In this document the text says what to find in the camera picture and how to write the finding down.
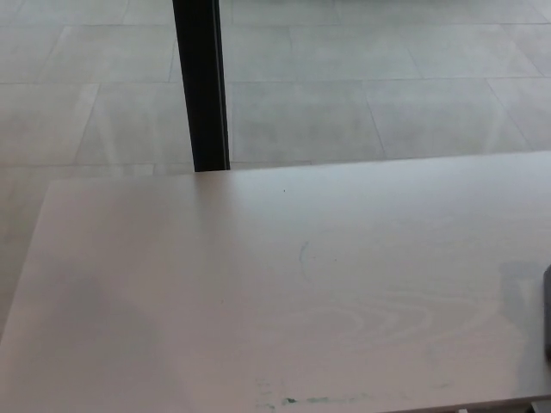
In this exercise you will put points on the dark grey felt board eraser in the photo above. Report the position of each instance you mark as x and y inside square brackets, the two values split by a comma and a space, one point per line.
[548, 314]

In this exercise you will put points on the black vertical metal post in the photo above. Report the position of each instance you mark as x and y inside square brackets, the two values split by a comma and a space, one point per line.
[202, 86]

